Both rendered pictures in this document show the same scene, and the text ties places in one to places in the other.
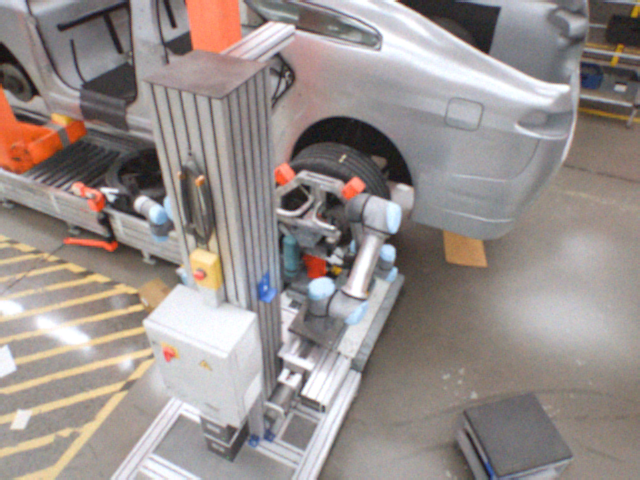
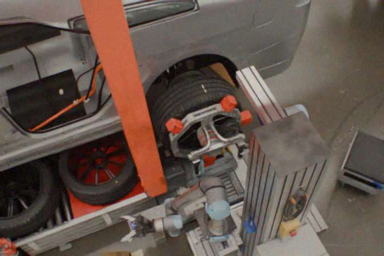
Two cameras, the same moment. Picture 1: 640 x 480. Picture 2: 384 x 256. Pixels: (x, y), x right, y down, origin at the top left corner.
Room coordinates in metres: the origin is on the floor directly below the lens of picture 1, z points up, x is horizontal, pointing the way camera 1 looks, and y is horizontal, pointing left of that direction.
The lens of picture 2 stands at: (0.88, 1.20, 3.60)
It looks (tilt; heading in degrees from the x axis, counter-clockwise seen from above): 57 degrees down; 319
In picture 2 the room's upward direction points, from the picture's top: 6 degrees counter-clockwise
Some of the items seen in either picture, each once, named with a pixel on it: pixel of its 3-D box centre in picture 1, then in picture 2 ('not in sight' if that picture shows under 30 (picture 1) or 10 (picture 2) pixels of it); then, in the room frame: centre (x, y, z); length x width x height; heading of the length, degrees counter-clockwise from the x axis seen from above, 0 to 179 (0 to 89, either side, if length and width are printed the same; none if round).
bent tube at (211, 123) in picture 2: (327, 210); (225, 127); (1.96, -0.04, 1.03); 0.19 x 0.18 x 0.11; 155
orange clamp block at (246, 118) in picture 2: not in sight; (244, 118); (1.98, -0.29, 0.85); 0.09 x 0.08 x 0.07; 65
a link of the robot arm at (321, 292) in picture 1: (322, 295); not in sight; (1.42, -0.02, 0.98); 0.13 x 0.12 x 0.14; 60
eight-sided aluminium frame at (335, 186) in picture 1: (319, 218); (206, 132); (2.11, 0.00, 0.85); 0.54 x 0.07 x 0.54; 65
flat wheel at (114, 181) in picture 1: (154, 182); (16, 194); (3.06, 1.26, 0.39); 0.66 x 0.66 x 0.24
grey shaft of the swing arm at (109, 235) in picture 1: (103, 222); (18, 255); (2.68, 1.55, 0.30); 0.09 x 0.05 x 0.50; 65
